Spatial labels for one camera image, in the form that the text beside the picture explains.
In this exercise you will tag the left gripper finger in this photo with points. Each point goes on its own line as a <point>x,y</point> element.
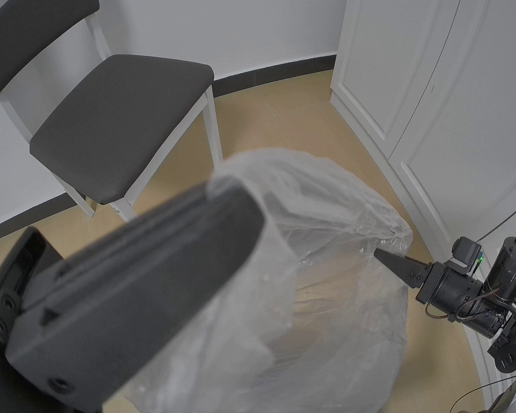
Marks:
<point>133,299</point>

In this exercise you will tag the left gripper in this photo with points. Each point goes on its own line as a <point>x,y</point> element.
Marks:
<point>0,385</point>

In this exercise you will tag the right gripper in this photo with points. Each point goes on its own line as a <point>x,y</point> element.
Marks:
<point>445,288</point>

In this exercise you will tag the clear plastic bag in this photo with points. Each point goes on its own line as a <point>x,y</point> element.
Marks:
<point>335,316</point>

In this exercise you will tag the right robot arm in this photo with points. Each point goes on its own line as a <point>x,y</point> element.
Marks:
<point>509,265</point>

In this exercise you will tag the grey white chair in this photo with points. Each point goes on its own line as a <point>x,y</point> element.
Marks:
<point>112,123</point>

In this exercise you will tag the white wardrobe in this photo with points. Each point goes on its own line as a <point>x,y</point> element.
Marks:
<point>413,58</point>

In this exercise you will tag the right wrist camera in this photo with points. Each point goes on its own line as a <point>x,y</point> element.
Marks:
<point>466,252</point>

